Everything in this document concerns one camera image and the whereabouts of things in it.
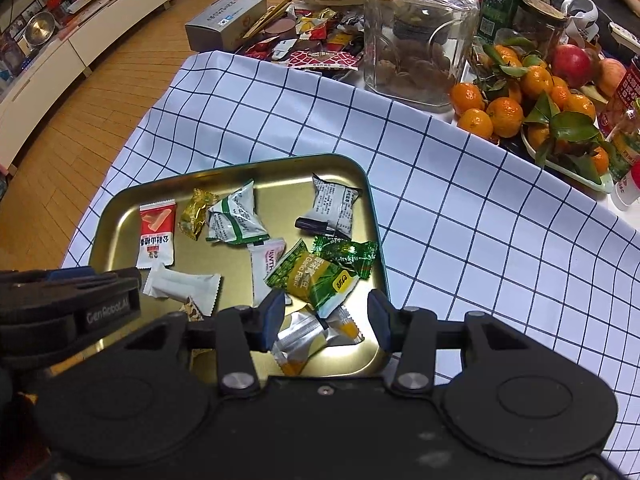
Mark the white low cabinet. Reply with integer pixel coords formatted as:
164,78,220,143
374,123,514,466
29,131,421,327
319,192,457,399
0,0,173,173

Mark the brown jar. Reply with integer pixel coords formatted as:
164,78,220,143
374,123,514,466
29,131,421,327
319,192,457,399
511,0,568,61

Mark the silver yellow snack packet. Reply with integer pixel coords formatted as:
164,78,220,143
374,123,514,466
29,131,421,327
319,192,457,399
270,305,366,377

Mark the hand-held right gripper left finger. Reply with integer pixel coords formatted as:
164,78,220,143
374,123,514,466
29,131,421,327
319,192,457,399
117,287,287,396

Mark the grey cardboard box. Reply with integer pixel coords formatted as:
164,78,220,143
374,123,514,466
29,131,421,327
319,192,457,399
184,0,268,53

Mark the small yellow candy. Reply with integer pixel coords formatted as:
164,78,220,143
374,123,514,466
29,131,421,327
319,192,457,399
177,188,219,242

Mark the checked tablecloth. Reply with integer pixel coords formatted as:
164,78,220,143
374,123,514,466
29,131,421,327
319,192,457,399
60,50,640,471

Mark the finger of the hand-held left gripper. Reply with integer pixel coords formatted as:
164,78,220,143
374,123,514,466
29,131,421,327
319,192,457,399
0,266,142,293

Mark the dark green candy wrapper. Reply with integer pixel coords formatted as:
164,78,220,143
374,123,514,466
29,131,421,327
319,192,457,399
311,235,379,281

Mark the red apple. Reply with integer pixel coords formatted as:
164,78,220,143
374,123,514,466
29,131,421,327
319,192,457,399
550,44,596,90

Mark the white patterned mug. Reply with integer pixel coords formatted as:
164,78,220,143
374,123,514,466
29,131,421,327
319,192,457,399
560,0,600,45

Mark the red-capped white bottle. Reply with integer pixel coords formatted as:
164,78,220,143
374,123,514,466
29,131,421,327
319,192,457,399
611,162,640,211

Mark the white pink snack packet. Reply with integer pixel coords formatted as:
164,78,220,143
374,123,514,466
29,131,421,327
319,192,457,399
247,240,293,308

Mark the pile of tangerines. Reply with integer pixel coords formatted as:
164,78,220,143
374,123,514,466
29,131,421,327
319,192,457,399
450,42,613,176

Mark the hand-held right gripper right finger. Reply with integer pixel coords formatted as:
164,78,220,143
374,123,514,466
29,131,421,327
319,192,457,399
366,289,543,395

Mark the pile of snack wrappers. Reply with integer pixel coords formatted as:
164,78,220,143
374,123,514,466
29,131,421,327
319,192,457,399
235,0,368,73

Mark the green yellow snack packet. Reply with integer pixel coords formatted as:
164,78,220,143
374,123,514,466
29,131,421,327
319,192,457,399
264,238,360,320

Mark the green can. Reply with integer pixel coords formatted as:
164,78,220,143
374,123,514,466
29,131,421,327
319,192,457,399
475,0,522,43

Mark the red can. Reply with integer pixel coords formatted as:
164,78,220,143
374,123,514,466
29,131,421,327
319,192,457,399
597,55,640,133

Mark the red snack packet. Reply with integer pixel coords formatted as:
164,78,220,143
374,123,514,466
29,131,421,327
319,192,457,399
136,199,178,269

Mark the green white snack packet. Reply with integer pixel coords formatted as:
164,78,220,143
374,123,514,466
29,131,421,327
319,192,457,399
205,180,271,247

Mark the plain white snack packet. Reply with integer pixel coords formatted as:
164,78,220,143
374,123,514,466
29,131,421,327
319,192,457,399
142,261,222,308

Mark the grey white snack packet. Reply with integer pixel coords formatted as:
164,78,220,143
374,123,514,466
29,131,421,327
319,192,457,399
294,173,363,239

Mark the white remote control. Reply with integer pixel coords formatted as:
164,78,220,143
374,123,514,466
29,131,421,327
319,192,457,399
606,21,640,47

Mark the gold tin tray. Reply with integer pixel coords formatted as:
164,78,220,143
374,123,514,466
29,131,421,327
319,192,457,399
89,152,392,378

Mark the large glass jar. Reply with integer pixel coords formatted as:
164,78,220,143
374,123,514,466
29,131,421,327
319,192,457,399
361,0,481,113

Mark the orange peach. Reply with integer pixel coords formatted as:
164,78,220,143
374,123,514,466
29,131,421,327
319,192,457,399
592,57,628,100

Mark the pale green fruit tray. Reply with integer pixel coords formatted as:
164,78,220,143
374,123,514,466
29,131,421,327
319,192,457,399
520,125,615,195

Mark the steel bowl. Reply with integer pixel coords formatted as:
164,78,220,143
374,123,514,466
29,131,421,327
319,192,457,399
24,10,57,43

